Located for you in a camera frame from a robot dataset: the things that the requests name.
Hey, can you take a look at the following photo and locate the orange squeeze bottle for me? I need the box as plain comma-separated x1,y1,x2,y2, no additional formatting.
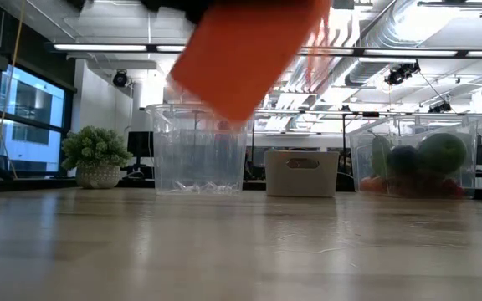
168,0,333,123

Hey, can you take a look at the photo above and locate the green pear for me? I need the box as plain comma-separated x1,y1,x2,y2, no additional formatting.
370,133,392,177

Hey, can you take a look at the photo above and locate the green apple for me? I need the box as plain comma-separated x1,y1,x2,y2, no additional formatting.
416,132,468,176

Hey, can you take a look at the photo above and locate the red grape bunch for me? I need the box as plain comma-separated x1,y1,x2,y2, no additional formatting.
437,177,466,198

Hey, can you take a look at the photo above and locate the overhead black light bar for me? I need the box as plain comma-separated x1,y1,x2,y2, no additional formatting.
44,41,482,59

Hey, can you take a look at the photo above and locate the black monitor on stand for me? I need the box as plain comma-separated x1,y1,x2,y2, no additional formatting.
121,130,156,179

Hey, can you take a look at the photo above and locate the clear plastic storage bin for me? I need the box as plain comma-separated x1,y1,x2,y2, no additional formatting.
146,103,250,196
347,116,479,200

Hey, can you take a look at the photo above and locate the green succulent plant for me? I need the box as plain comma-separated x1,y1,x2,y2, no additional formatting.
60,125,133,190

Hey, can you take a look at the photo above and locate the grey plastic bin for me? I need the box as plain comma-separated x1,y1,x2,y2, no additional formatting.
264,150,341,198

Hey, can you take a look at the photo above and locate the black dome ceiling camera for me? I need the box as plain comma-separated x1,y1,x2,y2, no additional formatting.
112,69,129,88

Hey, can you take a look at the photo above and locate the thin yellow hanging cord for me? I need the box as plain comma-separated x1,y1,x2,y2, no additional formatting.
0,0,27,179

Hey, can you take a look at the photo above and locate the black aluminium table frame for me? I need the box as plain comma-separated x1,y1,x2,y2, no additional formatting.
0,177,482,202

